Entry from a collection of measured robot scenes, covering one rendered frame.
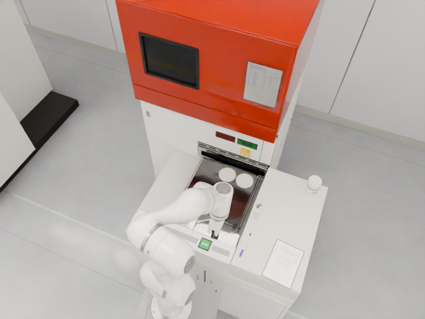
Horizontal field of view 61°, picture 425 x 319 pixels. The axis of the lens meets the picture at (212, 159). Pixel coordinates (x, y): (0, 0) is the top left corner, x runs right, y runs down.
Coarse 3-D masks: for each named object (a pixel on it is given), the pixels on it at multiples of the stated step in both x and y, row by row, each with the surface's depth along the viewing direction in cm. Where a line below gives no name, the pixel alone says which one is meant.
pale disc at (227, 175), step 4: (224, 168) 213; (228, 168) 213; (220, 172) 211; (224, 172) 211; (228, 172) 211; (232, 172) 211; (220, 176) 210; (224, 176) 210; (228, 176) 210; (232, 176) 210; (224, 180) 208; (228, 180) 208
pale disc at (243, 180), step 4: (240, 176) 210; (244, 176) 210; (248, 176) 210; (236, 180) 208; (240, 180) 208; (244, 180) 208; (248, 180) 208; (252, 180) 208; (240, 184) 207; (244, 184) 207; (248, 184) 207
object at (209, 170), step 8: (208, 160) 216; (200, 168) 213; (208, 168) 213; (216, 168) 213; (232, 168) 213; (200, 176) 209; (208, 176) 209; (216, 176) 210; (192, 184) 206; (232, 184) 206; (240, 192) 203; (248, 192) 203; (232, 200) 200; (240, 200) 200; (248, 200) 200; (232, 208) 197; (240, 208) 197; (232, 216) 194; (240, 216) 194
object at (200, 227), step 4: (180, 224) 193; (184, 224) 193; (196, 224) 193; (200, 224) 193; (204, 224) 193; (196, 228) 192; (200, 228) 192; (204, 228) 192; (200, 232) 190; (204, 232) 191; (220, 232) 191; (224, 232) 191; (220, 236) 189; (224, 236) 189; (228, 236) 190; (232, 236) 190; (220, 240) 188; (224, 240) 188; (228, 240) 188
